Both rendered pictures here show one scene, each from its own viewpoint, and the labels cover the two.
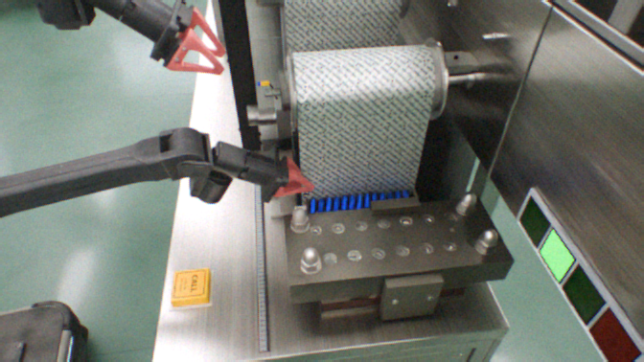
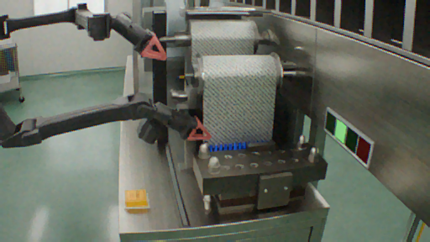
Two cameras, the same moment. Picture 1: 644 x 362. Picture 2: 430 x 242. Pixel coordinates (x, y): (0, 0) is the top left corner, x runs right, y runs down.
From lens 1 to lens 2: 0.49 m
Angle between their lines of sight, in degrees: 22
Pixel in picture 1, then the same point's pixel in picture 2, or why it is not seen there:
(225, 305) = (158, 207)
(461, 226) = (300, 153)
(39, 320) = not seen: outside the picture
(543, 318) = not seen: outside the picture
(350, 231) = (235, 157)
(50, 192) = (73, 123)
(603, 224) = (351, 102)
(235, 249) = (159, 185)
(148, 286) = not seen: outside the picture
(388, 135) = (254, 100)
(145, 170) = (120, 112)
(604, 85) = (338, 46)
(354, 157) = (235, 115)
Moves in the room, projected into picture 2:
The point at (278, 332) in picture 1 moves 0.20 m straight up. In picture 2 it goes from (193, 218) to (192, 159)
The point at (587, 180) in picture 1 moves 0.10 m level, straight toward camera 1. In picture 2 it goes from (343, 87) to (332, 96)
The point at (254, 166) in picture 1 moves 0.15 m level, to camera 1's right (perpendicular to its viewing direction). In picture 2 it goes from (177, 116) to (227, 115)
